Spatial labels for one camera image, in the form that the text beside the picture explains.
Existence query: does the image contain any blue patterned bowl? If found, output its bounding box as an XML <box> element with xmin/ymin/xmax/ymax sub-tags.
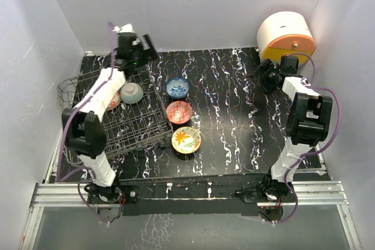
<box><xmin>165</xmin><ymin>77</ymin><xmax>190</xmax><ymax>99</ymax></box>

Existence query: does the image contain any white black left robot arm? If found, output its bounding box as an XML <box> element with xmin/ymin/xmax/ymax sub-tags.
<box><xmin>61</xmin><ymin>23</ymin><xmax>157</xmax><ymax>203</ymax></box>

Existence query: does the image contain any red geometric patterned bowl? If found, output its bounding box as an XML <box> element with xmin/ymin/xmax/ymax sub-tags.
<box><xmin>166</xmin><ymin>101</ymin><xmax>193</xmax><ymax>125</ymax></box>

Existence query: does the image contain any yellow star patterned bowl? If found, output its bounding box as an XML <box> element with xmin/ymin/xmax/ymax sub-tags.
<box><xmin>171</xmin><ymin>126</ymin><xmax>202</xmax><ymax>154</ymax></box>

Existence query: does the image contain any aluminium frame rail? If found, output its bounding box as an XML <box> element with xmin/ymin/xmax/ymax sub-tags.
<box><xmin>30</xmin><ymin>176</ymin><xmax>362</xmax><ymax>249</ymax></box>

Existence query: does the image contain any grey wire dish rack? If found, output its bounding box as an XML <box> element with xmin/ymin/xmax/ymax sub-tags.
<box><xmin>58</xmin><ymin>66</ymin><xmax>173</xmax><ymax>166</ymax></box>

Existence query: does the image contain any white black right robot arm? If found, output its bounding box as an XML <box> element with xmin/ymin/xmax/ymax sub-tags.
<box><xmin>233</xmin><ymin>54</ymin><xmax>333</xmax><ymax>204</ymax></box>

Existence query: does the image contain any white round drawer cabinet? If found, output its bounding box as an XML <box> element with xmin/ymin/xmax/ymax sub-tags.
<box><xmin>257</xmin><ymin>11</ymin><xmax>316</xmax><ymax>64</ymax></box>

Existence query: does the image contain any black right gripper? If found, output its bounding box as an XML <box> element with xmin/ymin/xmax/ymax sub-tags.
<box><xmin>247</xmin><ymin>59</ymin><xmax>281</xmax><ymax>95</ymax></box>

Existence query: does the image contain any pale green ceramic bowl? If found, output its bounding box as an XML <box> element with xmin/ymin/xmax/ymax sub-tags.
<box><xmin>120</xmin><ymin>83</ymin><xmax>144</xmax><ymax>104</ymax></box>

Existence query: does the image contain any orange leaf patterned bowl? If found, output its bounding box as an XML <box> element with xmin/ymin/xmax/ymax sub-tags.
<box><xmin>106</xmin><ymin>92</ymin><xmax>121</xmax><ymax>111</ymax></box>

